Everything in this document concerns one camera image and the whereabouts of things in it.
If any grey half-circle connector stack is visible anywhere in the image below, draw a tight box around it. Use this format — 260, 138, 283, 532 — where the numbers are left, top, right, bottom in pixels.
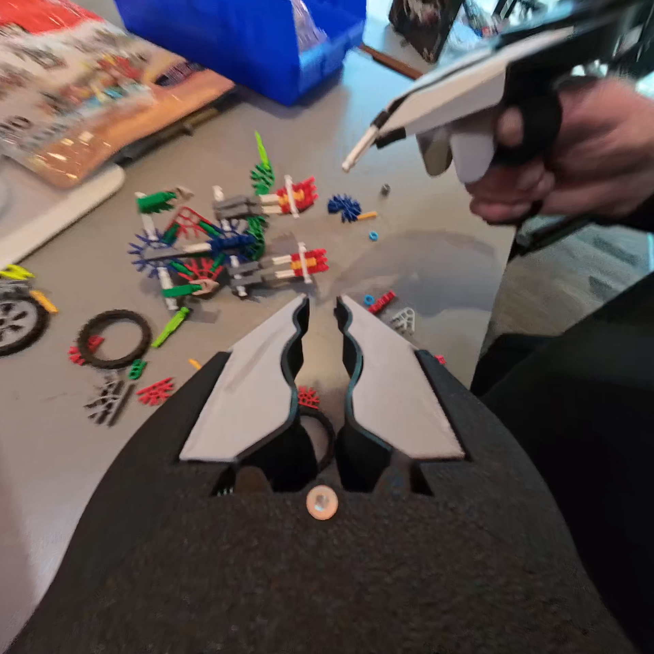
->
83, 372, 136, 427

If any white plastic rod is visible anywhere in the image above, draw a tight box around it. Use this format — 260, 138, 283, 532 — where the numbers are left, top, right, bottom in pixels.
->
341, 125, 381, 172

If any person's dark clothing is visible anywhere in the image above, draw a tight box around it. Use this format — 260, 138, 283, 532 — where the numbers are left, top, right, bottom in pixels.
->
470, 276, 654, 654

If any clear bag of parts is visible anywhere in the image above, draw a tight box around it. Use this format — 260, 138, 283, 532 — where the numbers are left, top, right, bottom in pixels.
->
289, 0, 328, 52

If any lime green plastic rod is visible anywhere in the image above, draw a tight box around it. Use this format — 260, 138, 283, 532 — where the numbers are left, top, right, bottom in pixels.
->
151, 307, 191, 348

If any printed instruction booklet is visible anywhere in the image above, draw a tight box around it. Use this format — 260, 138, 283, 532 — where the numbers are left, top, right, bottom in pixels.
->
0, 0, 236, 190

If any blue plastic bin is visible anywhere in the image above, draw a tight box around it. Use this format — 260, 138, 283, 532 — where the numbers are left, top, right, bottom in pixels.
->
113, 0, 368, 107

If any multicoloured construction toy model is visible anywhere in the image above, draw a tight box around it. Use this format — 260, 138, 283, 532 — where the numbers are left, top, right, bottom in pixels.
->
128, 132, 329, 312

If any black tyre grey hub wheel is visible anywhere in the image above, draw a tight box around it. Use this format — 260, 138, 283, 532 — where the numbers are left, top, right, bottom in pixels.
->
0, 283, 50, 357

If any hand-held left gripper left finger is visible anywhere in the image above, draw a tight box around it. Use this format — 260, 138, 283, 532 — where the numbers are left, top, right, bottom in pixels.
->
179, 294, 317, 492

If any black rubber tyre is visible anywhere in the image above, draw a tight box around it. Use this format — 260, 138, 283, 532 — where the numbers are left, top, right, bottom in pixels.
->
77, 309, 153, 370
299, 409, 336, 473

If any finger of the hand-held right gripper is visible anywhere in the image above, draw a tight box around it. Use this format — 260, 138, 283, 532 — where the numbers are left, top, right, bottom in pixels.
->
372, 26, 576, 129
374, 63, 509, 150

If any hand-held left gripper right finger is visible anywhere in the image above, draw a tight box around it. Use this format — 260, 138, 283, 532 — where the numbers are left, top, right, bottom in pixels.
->
334, 294, 466, 492

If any black box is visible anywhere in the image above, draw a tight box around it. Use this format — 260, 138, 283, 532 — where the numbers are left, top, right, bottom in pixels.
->
388, 0, 463, 63

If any blue snowflake connector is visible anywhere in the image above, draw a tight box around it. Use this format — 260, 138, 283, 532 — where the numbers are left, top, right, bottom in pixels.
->
327, 193, 362, 223

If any person's right hand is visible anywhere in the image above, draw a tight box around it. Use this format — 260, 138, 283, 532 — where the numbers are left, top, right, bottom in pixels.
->
466, 77, 654, 225

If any long yellow rod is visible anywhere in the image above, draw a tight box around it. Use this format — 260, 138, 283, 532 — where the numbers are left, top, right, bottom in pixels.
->
115, 105, 220, 164

